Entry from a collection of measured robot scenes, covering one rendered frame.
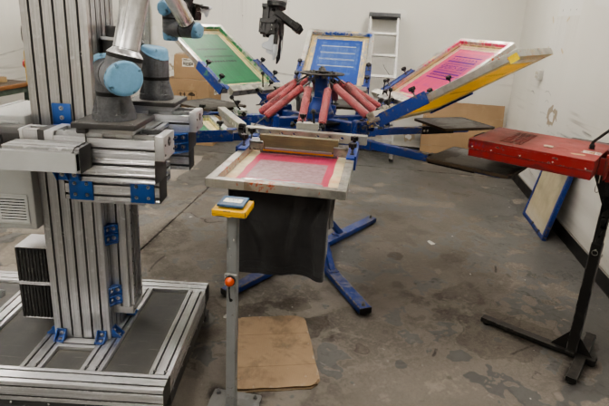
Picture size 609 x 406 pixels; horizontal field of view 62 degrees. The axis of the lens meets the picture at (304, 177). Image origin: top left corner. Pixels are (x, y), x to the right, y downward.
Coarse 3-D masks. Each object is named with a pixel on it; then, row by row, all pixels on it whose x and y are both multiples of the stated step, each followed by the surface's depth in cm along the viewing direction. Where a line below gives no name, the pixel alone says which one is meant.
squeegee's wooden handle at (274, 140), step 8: (264, 136) 260; (272, 136) 260; (280, 136) 259; (288, 136) 259; (296, 136) 259; (264, 144) 261; (272, 144) 261; (280, 144) 260; (288, 144) 260; (296, 144) 259; (304, 144) 258; (312, 144) 258; (320, 144) 257; (328, 144) 257; (336, 144) 256
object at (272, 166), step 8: (264, 152) 266; (256, 160) 250; (264, 160) 251; (272, 160) 251; (280, 160) 252; (288, 160) 253; (248, 168) 237; (256, 168) 238; (264, 168) 238; (272, 168) 239; (280, 168) 240; (288, 168) 241; (240, 176) 224; (248, 176) 225; (256, 176) 226; (264, 176) 226; (272, 176) 227; (280, 176) 227
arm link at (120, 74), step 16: (128, 0) 159; (144, 0) 161; (128, 16) 159; (144, 16) 163; (128, 32) 160; (112, 48) 161; (128, 48) 162; (112, 64) 159; (128, 64) 160; (112, 80) 160; (128, 80) 162
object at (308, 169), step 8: (296, 160) 254; (304, 160) 255; (312, 160) 255; (320, 160) 256; (328, 160) 257; (336, 160) 258; (296, 168) 241; (304, 168) 242; (312, 168) 243; (320, 168) 243; (328, 168) 244; (288, 176) 228; (296, 176) 229; (304, 176) 229; (312, 176) 230; (320, 176) 231; (328, 176) 231; (320, 184) 219; (328, 184) 220
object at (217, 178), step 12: (240, 156) 246; (228, 168) 228; (348, 168) 233; (216, 180) 208; (228, 180) 207; (240, 180) 207; (252, 180) 208; (348, 180) 215; (276, 192) 205; (288, 192) 204; (300, 192) 204; (312, 192) 203; (324, 192) 202; (336, 192) 201
